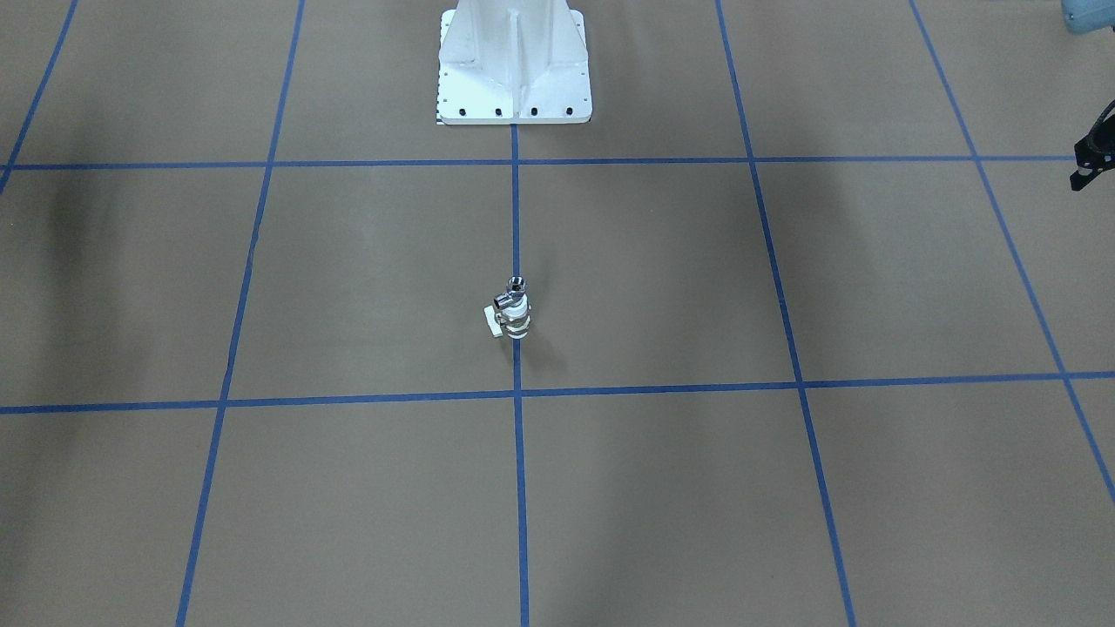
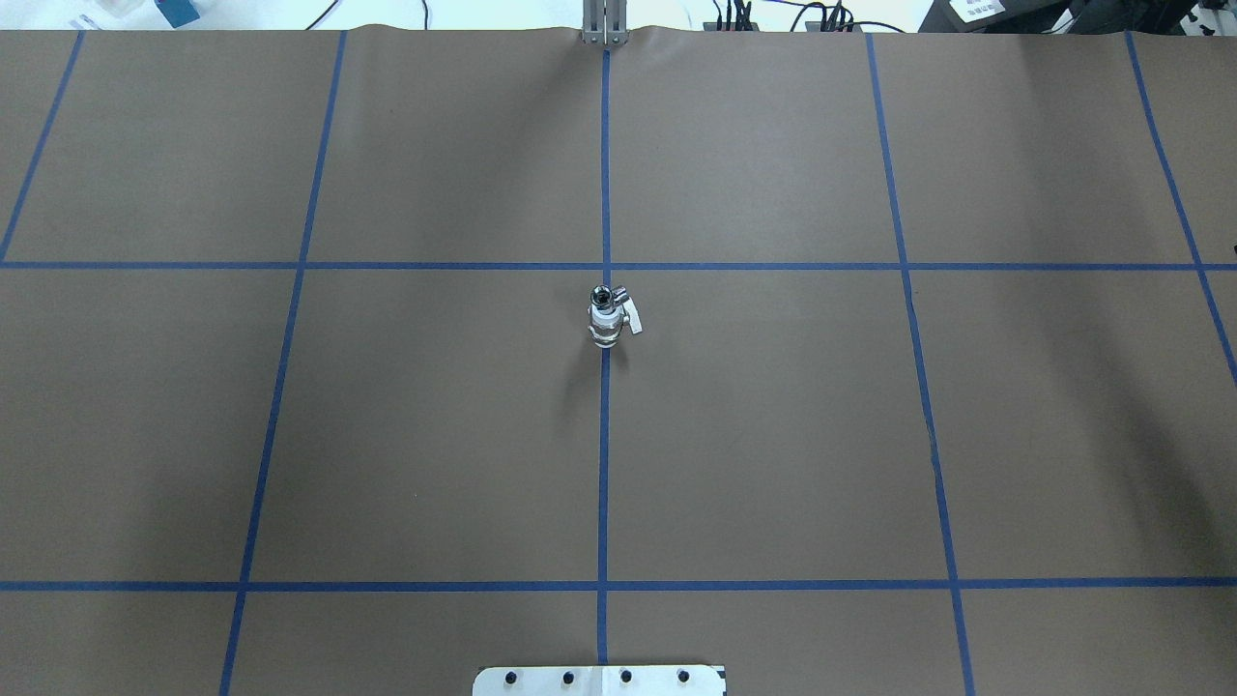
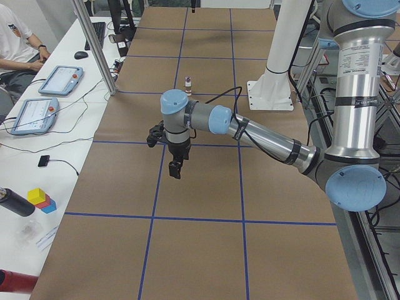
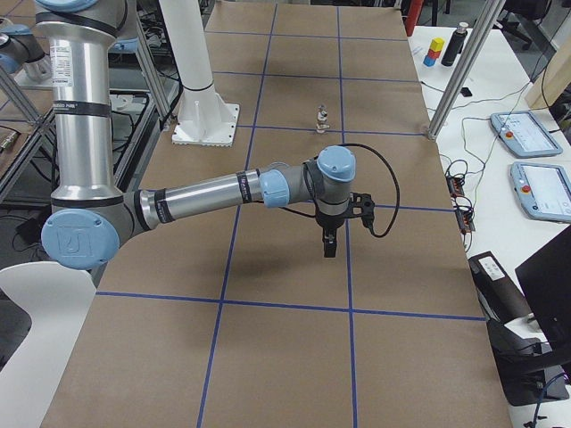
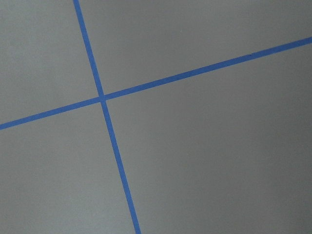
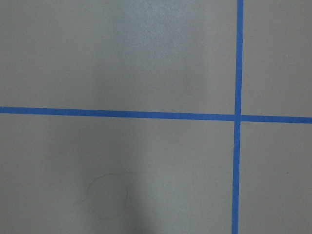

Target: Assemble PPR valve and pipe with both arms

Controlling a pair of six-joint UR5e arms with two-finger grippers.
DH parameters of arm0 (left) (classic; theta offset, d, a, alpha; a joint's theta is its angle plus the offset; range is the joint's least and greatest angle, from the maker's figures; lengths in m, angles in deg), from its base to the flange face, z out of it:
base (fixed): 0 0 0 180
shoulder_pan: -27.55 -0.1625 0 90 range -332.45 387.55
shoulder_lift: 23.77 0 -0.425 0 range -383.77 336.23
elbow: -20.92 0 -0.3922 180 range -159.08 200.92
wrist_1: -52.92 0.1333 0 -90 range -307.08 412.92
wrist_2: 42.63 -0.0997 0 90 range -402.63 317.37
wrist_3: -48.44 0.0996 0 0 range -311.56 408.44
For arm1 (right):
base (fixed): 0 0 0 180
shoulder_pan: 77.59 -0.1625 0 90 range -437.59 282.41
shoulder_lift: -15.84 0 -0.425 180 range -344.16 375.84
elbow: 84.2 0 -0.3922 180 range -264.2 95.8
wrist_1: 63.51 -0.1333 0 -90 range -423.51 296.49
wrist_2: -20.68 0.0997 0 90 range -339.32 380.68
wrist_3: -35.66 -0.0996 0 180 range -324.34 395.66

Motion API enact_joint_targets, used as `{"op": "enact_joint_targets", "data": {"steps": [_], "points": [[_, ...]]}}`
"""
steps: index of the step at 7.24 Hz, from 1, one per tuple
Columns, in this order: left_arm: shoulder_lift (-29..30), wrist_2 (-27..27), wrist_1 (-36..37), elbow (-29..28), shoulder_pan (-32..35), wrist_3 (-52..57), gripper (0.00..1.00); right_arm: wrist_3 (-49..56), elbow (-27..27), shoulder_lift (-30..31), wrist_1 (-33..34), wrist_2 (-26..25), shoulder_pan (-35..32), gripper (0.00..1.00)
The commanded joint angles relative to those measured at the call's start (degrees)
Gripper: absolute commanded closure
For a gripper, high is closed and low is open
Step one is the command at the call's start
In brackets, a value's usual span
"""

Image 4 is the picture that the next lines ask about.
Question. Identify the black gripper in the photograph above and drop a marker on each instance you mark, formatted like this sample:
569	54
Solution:
327	220

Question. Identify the white PPR valve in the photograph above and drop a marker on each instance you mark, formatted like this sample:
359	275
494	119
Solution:
322	122

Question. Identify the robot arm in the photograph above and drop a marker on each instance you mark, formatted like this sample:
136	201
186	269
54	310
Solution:
20	50
93	216

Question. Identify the orange circuit board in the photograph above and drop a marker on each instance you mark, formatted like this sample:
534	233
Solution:
455	186

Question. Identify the black box with label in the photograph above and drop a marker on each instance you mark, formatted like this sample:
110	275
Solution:
502	296

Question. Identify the blue block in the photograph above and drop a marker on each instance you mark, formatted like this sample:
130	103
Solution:
429	61

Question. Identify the red block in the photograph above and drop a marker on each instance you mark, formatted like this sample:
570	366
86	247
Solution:
433	54

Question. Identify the far blue teach pendant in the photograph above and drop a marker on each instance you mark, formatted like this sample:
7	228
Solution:
524	135

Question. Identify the blue teach pendant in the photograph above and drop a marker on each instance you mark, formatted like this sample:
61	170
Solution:
543	190
524	135

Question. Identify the near blue teach pendant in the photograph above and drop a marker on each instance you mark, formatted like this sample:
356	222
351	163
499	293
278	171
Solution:
543	190

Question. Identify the yellow block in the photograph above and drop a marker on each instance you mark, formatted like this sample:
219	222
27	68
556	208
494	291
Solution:
436	46

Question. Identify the black monitor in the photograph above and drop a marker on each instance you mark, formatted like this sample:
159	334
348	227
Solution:
545	280

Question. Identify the black cylindrical bottle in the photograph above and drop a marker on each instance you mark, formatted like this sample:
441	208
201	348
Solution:
455	44

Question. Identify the red cylinder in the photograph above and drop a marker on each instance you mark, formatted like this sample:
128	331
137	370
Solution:
413	15

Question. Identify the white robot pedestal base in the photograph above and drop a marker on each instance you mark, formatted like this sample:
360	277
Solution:
203	116

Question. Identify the aluminium frame post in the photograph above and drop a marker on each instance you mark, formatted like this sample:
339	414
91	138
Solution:
472	48

